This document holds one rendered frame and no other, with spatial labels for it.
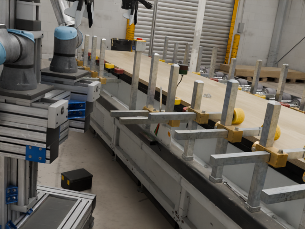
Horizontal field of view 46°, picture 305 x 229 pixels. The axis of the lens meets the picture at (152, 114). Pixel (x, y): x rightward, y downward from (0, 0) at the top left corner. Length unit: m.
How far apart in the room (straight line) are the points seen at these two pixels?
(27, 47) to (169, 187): 1.47
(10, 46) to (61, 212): 1.16
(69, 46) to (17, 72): 0.52
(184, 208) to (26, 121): 1.24
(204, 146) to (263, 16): 10.08
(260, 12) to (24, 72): 10.72
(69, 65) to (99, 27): 7.77
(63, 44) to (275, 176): 1.23
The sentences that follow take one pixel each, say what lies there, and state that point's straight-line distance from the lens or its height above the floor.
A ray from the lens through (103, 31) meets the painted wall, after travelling 9.76.
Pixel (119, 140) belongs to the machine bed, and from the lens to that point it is 3.38.
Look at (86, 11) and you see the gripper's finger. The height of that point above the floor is 1.37.
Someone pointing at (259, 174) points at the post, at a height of 0.86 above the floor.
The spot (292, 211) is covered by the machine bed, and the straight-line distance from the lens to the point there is 1.65.
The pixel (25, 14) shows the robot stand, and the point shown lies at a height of 1.32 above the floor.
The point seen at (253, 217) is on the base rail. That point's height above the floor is 0.70.
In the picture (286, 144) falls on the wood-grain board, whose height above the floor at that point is 0.90.
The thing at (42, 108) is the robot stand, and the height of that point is 0.98.
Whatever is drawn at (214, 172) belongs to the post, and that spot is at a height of 0.74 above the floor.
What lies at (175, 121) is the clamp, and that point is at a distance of 1.95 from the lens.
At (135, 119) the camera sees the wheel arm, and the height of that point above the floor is 0.86.
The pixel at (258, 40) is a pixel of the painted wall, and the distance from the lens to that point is 12.01.
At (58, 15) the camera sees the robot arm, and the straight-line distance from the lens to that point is 2.13.
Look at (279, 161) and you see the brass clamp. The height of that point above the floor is 0.95.
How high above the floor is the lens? 1.39
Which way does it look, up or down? 15 degrees down
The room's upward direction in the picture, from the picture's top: 7 degrees clockwise
